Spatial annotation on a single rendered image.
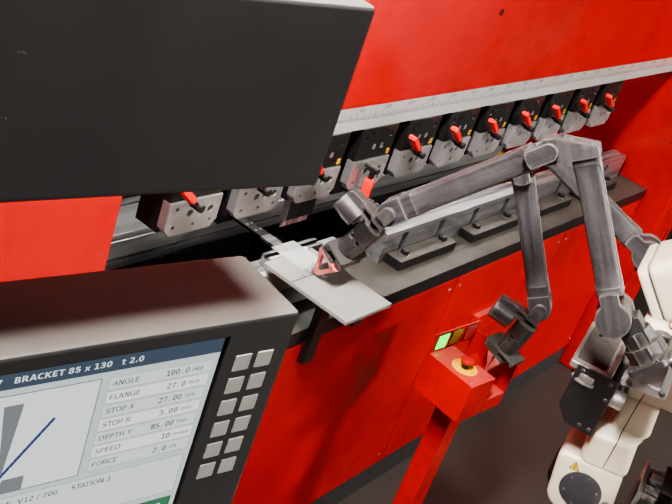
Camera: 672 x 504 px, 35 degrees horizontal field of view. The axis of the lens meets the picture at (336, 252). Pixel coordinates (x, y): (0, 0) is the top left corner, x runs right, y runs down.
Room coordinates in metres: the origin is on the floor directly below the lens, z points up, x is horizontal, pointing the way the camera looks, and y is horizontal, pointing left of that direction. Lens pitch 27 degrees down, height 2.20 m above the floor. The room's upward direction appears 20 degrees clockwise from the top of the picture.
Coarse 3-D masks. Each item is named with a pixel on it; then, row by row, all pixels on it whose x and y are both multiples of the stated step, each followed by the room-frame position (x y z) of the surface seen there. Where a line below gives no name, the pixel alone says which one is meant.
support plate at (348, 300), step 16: (272, 272) 2.16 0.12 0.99; (288, 272) 2.17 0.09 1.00; (304, 272) 2.19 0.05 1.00; (336, 272) 2.25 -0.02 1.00; (304, 288) 2.12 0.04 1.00; (320, 288) 2.15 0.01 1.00; (336, 288) 2.17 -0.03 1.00; (352, 288) 2.20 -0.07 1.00; (368, 288) 2.23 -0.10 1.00; (320, 304) 2.08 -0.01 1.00; (336, 304) 2.10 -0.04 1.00; (352, 304) 2.13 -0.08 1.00; (368, 304) 2.15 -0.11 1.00; (384, 304) 2.18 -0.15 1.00; (352, 320) 2.06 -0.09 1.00
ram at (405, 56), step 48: (384, 0) 2.24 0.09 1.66; (432, 0) 2.41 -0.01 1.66; (480, 0) 2.60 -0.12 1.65; (528, 0) 2.82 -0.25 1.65; (576, 0) 3.08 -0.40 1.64; (624, 0) 3.39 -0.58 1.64; (384, 48) 2.30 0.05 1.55; (432, 48) 2.48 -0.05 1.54; (480, 48) 2.68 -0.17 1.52; (528, 48) 2.93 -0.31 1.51; (576, 48) 3.21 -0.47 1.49; (624, 48) 3.55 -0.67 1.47; (384, 96) 2.36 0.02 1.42; (528, 96) 3.04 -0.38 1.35
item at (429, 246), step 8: (424, 240) 2.80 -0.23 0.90; (432, 240) 2.82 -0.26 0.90; (448, 240) 2.86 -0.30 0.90; (400, 248) 2.70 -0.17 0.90; (408, 248) 2.71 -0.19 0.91; (416, 248) 2.73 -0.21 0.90; (424, 248) 2.75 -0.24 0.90; (432, 248) 2.77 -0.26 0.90; (440, 248) 2.79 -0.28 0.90; (448, 248) 2.84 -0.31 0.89; (392, 256) 2.63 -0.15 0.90; (400, 256) 2.65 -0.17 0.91; (408, 256) 2.66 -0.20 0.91; (416, 256) 2.68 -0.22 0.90; (424, 256) 2.72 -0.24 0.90; (432, 256) 2.76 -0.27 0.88; (392, 264) 2.62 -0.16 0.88; (400, 264) 2.61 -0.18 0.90; (408, 264) 2.65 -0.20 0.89
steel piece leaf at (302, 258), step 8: (296, 248) 2.29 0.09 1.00; (304, 248) 2.31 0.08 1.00; (288, 256) 2.24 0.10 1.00; (296, 256) 2.25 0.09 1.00; (304, 256) 2.27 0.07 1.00; (312, 256) 2.28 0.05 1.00; (296, 264) 2.22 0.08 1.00; (304, 264) 2.23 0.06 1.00; (312, 264) 2.24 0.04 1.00; (312, 272) 2.20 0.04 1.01
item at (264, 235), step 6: (222, 216) 2.31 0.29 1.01; (228, 216) 2.33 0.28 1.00; (216, 222) 2.30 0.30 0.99; (222, 222) 2.32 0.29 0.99; (240, 222) 2.32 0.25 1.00; (246, 222) 2.33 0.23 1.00; (252, 222) 2.34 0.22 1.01; (246, 228) 2.31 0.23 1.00; (252, 228) 2.31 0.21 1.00; (258, 228) 2.32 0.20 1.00; (258, 234) 2.29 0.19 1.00; (264, 234) 2.30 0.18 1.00; (270, 234) 2.31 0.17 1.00; (264, 240) 2.28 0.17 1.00; (270, 240) 2.28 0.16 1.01; (276, 240) 2.29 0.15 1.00
